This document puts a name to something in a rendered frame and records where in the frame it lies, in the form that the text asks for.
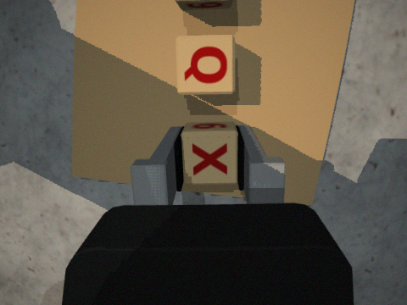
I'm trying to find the tan flat mat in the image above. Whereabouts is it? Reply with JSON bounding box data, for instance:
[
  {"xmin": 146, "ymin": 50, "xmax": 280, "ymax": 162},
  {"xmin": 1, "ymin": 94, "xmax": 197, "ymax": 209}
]
[{"xmin": 72, "ymin": 0, "xmax": 354, "ymax": 206}]

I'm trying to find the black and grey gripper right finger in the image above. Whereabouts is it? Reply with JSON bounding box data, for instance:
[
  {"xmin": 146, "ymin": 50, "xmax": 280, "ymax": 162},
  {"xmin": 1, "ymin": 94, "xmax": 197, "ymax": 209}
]
[{"xmin": 236, "ymin": 125, "xmax": 286, "ymax": 204}]

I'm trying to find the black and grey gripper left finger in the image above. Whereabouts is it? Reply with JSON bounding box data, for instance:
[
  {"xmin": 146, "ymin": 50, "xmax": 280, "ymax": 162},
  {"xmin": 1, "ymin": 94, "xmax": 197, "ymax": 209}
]
[{"xmin": 130, "ymin": 126, "xmax": 185, "ymax": 205}]

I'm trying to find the tan block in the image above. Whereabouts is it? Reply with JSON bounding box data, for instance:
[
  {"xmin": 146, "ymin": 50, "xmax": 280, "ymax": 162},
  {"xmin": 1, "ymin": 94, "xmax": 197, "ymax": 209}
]
[
  {"xmin": 176, "ymin": 35, "xmax": 235, "ymax": 95},
  {"xmin": 176, "ymin": 0, "xmax": 233, "ymax": 10},
  {"xmin": 181, "ymin": 121, "xmax": 238, "ymax": 185}
]

